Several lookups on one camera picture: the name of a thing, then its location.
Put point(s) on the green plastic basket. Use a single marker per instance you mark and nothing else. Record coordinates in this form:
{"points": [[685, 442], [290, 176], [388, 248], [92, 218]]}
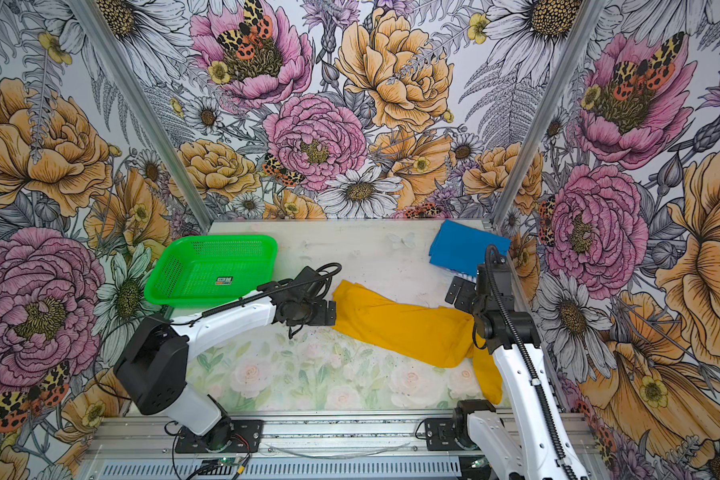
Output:
{"points": [[206, 271]]}

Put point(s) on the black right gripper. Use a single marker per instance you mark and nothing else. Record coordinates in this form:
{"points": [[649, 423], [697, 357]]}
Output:
{"points": [[468, 288]]}

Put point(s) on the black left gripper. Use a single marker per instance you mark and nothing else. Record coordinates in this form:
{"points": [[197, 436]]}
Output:
{"points": [[319, 318]]}

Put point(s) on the left aluminium corner post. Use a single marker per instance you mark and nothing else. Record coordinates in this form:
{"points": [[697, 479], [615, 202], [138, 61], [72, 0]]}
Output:
{"points": [[95, 26]]}

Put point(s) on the yellow t-shirt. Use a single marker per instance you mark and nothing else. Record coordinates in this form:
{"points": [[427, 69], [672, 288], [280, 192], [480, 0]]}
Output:
{"points": [[441, 362]]}

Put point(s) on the aluminium corner post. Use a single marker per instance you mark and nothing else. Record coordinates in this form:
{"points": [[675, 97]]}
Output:
{"points": [[582, 31], [95, 26]]}

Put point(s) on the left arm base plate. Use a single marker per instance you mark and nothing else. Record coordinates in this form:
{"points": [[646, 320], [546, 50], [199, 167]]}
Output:
{"points": [[227, 437]]}

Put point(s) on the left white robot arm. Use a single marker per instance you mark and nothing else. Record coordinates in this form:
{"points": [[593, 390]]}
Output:
{"points": [[153, 366]]}

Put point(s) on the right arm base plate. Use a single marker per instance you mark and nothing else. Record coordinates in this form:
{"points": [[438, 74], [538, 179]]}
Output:
{"points": [[440, 435]]}

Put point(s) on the right aluminium corner post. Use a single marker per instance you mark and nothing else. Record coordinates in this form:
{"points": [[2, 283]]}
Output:
{"points": [[582, 31]]}

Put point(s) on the folded blue t-shirt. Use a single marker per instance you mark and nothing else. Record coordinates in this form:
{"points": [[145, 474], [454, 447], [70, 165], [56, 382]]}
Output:
{"points": [[461, 249]]}

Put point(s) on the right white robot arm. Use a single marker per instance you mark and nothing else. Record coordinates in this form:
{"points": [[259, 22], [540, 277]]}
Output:
{"points": [[541, 448]]}

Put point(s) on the small green circuit board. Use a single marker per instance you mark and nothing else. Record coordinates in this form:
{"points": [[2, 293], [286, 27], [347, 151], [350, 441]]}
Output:
{"points": [[227, 463]]}

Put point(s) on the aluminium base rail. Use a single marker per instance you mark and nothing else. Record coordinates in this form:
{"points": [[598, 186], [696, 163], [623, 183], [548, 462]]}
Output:
{"points": [[309, 445]]}

